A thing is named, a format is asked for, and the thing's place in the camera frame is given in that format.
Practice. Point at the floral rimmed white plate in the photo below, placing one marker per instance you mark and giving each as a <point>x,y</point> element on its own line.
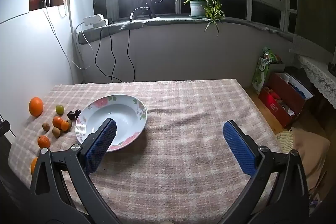
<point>118,113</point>

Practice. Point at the potted spider plant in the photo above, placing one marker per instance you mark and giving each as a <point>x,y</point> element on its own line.
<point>197,7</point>

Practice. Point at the grey-green sill cloth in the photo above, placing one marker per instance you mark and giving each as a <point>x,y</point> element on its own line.
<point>118,27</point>

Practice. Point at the yellow striped cloth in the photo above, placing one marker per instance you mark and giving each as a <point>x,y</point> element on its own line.
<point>284,141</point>

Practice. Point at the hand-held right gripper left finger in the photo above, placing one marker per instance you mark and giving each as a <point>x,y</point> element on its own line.
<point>101,145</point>

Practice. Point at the brown longan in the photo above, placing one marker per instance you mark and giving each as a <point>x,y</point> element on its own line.
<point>46,127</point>
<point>56,132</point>

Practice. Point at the pink plaid blanket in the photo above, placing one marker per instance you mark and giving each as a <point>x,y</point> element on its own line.
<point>183,134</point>

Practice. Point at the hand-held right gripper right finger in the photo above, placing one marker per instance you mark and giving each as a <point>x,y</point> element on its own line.
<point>240,146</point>

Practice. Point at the brown cushion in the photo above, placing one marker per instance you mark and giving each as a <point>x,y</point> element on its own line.
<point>312,150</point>

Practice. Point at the white power strip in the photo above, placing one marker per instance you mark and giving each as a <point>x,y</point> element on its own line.
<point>93,19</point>

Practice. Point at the large orange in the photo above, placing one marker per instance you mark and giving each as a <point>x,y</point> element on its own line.
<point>36,106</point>

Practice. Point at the green snack bag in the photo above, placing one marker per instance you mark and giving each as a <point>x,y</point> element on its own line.
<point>260,74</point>

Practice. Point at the tangerine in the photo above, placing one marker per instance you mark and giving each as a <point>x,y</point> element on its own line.
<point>33,166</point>
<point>57,121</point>
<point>43,141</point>

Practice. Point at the white lace cloth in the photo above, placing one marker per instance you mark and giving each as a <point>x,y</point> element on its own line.
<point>315,74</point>

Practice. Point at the dark cherry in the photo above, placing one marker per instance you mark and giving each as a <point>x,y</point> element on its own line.
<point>71,115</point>
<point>78,113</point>

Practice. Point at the green grape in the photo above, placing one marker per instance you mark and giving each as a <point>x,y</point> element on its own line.
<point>59,109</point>

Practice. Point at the red cardboard box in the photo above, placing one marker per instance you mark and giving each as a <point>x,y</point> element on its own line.
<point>275,106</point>

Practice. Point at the small kumquat with leaf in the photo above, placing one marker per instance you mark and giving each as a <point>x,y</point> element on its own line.
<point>65,125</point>

